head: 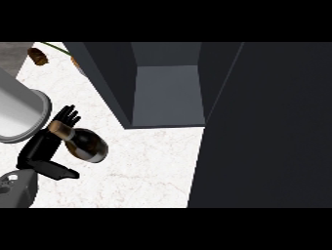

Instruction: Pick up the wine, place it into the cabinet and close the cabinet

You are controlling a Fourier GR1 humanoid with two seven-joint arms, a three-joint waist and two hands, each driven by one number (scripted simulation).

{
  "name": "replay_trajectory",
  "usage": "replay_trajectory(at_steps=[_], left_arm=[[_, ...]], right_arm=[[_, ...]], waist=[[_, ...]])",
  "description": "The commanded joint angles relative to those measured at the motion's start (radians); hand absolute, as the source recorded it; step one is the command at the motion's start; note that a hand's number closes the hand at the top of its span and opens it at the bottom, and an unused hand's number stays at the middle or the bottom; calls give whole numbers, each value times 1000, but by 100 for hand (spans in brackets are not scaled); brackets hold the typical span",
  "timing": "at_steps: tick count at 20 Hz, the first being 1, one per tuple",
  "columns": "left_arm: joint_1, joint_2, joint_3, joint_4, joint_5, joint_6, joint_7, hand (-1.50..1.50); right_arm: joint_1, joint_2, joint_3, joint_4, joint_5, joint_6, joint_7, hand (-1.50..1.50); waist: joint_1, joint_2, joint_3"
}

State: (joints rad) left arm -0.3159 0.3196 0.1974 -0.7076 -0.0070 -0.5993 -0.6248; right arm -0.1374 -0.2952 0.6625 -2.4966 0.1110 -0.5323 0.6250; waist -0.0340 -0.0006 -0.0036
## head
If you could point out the dark wine bottle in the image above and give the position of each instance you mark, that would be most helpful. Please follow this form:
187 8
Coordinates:
84 145

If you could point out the large pale grey cylinder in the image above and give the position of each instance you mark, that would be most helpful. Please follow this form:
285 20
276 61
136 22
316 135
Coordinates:
8 104

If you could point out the dark grey cabinet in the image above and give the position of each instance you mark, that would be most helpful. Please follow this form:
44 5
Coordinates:
165 91

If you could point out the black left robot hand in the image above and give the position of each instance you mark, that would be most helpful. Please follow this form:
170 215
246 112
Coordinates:
41 146

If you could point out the green plant stem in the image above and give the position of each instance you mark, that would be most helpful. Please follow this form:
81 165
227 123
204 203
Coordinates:
58 48

